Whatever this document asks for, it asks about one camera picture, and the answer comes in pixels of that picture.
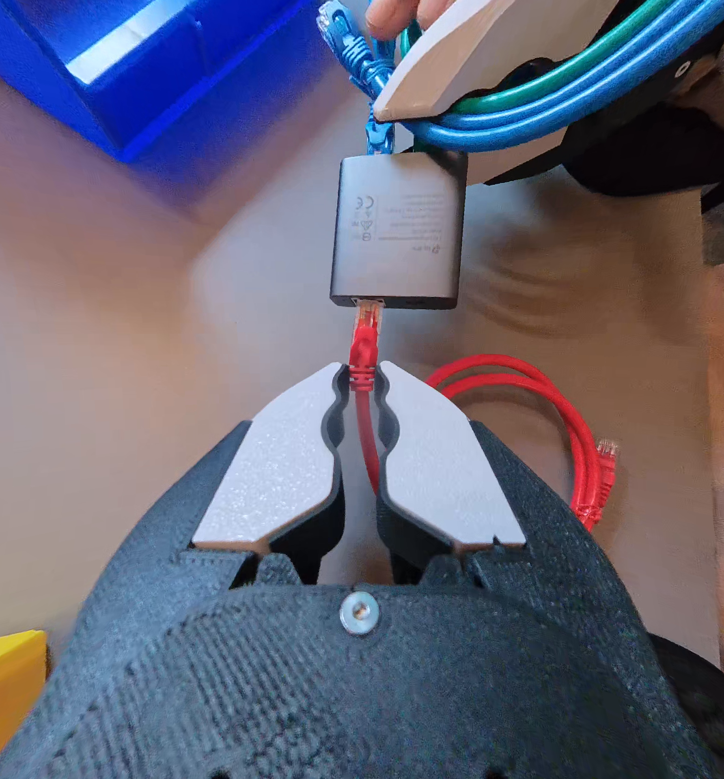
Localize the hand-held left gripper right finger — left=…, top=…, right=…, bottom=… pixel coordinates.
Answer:
left=376, top=360, right=528, bottom=576

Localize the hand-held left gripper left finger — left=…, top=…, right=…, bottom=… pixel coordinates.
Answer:
left=190, top=362, right=346, bottom=579

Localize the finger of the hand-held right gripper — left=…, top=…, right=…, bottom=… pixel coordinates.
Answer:
left=467, top=128, right=570, bottom=186
left=372, top=0, right=618, bottom=123

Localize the blue ethernet cable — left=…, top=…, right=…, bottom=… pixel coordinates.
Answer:
left=316, top=0, right=724, bottom=156

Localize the green ethernet cable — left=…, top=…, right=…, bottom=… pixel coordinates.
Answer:
left=399, top=0, right=682, bottom=116

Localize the red ethernet cable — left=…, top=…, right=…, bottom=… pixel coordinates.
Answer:
left=349, top=298, right=620, bottom=533

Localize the dark grey network adapter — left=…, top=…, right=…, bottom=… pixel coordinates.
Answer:
left=330, top=153, right=468, bottom=310

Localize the blue plastic bin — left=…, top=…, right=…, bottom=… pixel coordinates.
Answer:
left=0, top=0, right=338, bottom=165

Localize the yellow plastic bin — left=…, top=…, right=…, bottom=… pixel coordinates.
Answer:
left=0, top=630, right=49, bottom=779

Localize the person's right hand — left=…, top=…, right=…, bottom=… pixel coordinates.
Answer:
left=365, top=0, right=424, bottom=40

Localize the dark cloth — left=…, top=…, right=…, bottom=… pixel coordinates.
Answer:
left=648, top=633, right=724, bottom=779

